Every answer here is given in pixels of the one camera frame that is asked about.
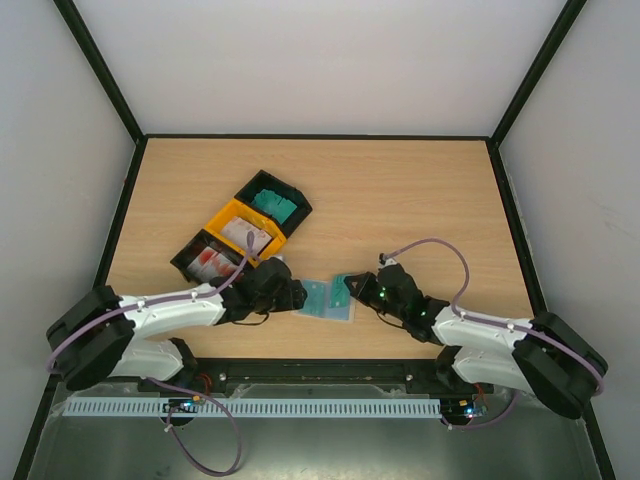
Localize black bin with red cards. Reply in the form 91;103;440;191
170;229;243;283

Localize red patterned card stack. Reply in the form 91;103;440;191
185;245;242;283

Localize beige card holder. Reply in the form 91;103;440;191
295;274;355;323

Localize light blue slotted cable duct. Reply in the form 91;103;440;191
62;397;442;419

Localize white card stack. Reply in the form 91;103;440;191
221;216;272;255

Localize black bin with teal cards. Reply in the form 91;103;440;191
234;170;313;238

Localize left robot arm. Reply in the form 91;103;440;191
46;257;307;391

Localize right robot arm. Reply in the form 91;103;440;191
343;264;608;419

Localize teal card stack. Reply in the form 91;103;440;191
251;189;297;224

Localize yellow card bin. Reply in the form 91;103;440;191
204;199;287;264

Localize teal credit card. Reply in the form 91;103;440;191
328;274;351;309
300;280;327;318

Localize black aluminium frame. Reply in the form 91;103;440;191
12;0;619;480

